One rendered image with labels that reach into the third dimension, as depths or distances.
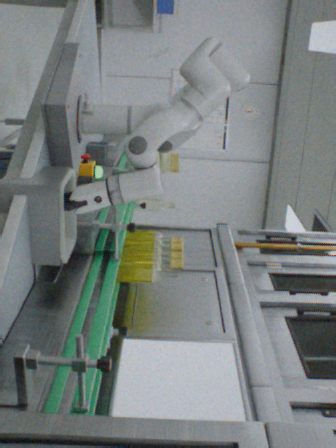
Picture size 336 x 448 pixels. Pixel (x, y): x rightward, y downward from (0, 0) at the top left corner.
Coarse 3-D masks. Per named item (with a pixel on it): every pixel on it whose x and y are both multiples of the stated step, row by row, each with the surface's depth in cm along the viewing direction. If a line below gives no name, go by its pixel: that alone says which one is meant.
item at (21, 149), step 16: (0, 0) 197; (16, 0) 197; (32, 0) 196; (48, 0) 196; (64, 0) 196; (64, 16) 187; (64, 32) 179; (48, 64) 165; (32, 112) 148; (32, 128) 143; (16, 144) 139; (16, 160) 134; (0, 224) 119
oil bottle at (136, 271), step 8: (120, 264) 149; (128, 264) 149; (136, 264) 150; (144, 264) 150; (152, 264) 150; (120, 272) 149; (128, 272) 149; (136, 272) 149; (144, 272) 149; (152, 272) 149; (160, 272) 150; (120, 280) 150; (128, 280) 150; (136, 280) 150; (144, 280) 150; (152, 280) 150
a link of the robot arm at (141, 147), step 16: (160, 112) 121; (176, 112) 122; (192, 112) 123; (144, 128) 118; (160, 128) 118; (176, 128) 120; (192, 128) 125; (128, 144) 119; (144, 144) 118; (160, 144) 118; (144, 160) 119
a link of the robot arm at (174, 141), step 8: (184, 88) 145; (176, 96) 146; (200, 128) 146; (176, 136) 146; (184, 136) 146; (192, 136) 147; (168, 144) 148; (176, 144) 149; (160, 152) 152; (168, 152) 152
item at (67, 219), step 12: (72, 180) 135; (60, 192) 120; (60, 204) 120; (60, 216) 122; (72, 216) 139; (60, 228) 123; (72, 228) 140; (60, 240) 125; (72, 240) 140; (60, 252) 126
